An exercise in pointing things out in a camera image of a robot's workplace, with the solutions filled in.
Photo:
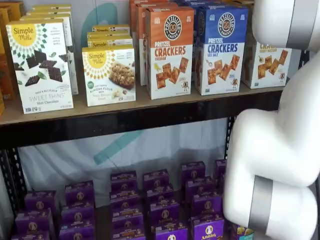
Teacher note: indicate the black metal shelf rack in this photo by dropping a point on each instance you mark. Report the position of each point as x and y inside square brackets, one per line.
[125, 125]

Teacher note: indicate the wooden shelf board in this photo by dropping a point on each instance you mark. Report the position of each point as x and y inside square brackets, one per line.
[140, 103]

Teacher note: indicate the blue white pretzel crackers box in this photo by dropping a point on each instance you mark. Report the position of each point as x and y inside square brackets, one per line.
[222, 57]
[200, 3]

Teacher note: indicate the purple Annie's box yellow picture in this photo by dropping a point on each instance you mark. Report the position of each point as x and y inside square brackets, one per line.
[240, 231]

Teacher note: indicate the Simple Mills almond bars box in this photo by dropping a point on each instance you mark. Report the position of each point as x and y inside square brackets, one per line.
[107, 35]
[107, 43]
[110, 77]
[110, 28]

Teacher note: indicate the orange snack box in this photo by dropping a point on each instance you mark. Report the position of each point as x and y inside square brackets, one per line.
[6, 65]
[15, 7]

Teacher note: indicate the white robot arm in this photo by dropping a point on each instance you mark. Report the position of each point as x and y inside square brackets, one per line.
[262, 150]

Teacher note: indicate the orange white pretzel crackers box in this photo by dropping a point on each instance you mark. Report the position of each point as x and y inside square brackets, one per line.
[172, 57]
[133, 15]
[142, 50]

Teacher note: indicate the yellow white pretzel crackers box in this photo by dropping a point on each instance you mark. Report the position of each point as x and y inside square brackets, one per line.
[270, 67]

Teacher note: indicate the yellow snack box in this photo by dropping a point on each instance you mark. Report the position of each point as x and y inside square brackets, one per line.
[1, 105]

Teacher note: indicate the Simple Mills sweet thins box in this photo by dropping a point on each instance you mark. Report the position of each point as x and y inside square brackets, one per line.
[52, 6]
[40, 67]
[50, 12]
[72, 65]

